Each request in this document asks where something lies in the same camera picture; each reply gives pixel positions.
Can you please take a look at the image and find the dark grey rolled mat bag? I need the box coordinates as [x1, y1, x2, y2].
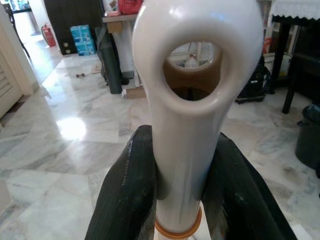
[94, 24, 123, 95]

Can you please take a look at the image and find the brown round wooden stool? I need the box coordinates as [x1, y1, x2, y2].
[163, 49, 224, 101]

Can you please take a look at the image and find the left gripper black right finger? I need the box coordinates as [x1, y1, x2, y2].
[201, 132, 298, 240]

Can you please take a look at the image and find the cream long-handled dustpan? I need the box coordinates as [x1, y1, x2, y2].
[131, 0, 265, 240]

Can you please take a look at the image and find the white louvred door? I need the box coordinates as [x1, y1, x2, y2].
[0, 4, 35, 121]

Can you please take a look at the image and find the dark brown cabinet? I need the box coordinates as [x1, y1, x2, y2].
[43, 0, 105, 55]

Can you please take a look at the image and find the black wooden table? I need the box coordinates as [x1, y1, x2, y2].
[271, 14, 320, 115]

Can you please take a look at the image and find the orange plastic bag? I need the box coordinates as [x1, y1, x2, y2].
[262, 37, 273, 54]

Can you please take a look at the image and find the black round waste bin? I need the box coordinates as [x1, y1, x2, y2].
[294, 103, 320, 171]

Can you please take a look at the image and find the blue printed carton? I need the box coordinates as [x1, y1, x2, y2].
[74, 39, 97, 56]
[70, 24, 94, 43]

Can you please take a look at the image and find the light wooden table top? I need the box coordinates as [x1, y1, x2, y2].
[102, 13, 140, 33]

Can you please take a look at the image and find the red bag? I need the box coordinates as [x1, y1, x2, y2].
[117, 0, 144, 15]

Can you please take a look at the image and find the white cylinder stand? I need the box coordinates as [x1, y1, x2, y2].
[111, 22, 136, 79]

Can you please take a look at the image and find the black vacuum cleaner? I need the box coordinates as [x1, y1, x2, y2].
[236, 56, 275, 105]

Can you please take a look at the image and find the white lace tablecloth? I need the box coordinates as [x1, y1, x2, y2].
[267, 0, 320, 27]

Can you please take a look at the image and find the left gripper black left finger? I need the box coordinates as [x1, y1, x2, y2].
[84, 124, 161, 240]

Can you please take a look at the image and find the red fire extinguisher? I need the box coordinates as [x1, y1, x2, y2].
[41, 22, 57, 48]

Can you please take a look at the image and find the clear bottle with red cap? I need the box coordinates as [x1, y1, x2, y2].
[183, 53, 201, 69]

